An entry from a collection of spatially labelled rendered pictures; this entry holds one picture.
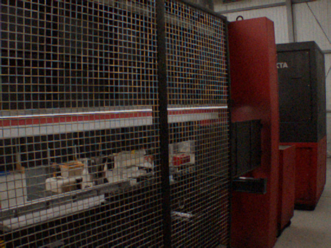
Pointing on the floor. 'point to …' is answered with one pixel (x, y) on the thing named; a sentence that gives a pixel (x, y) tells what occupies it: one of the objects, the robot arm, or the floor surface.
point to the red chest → (285, 186)
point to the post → (161, 120)
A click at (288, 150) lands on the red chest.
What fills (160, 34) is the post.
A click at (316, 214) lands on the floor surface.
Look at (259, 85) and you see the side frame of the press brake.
